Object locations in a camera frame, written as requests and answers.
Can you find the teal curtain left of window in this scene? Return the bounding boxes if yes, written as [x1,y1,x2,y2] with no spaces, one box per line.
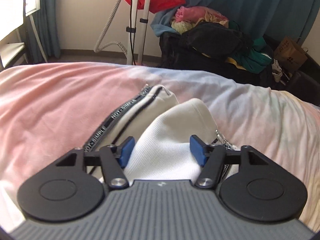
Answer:
[32,0,61,58]

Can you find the brown paper bag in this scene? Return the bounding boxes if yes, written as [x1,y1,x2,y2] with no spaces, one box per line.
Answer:
[274,36,308,73]

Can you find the white zip-up sweater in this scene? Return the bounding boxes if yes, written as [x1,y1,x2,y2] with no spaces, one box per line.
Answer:
[84,85,238,183]

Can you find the pile of clothes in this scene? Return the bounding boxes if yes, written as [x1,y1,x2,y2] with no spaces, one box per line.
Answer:
[151,6,282,89]

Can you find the pink pastel bed blanket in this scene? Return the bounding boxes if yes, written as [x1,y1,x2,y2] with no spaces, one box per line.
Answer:
[1,62,319,231]

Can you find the white garment steamer stand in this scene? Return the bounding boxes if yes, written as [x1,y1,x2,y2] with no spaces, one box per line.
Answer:
[126,0,151,65]

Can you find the grey steamer hose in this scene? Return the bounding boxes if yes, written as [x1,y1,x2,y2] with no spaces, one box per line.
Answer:
[93,0,131,54]

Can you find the white and black chair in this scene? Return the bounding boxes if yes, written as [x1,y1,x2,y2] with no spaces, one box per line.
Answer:
[1,0,48,71]

